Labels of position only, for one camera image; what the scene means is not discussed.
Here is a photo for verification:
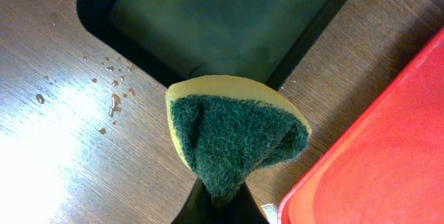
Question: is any red plastic tray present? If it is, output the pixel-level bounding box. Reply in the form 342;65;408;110
277;33;443;224

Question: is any black rectangular water tray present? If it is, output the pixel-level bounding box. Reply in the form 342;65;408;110
76;0;347;89

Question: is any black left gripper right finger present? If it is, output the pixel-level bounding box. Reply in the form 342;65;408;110
225;183;268;224

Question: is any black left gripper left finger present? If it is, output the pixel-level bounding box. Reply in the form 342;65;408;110
171;178;213;224

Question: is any yellow green sponge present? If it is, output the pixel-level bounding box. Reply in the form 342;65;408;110
165;75;311;206

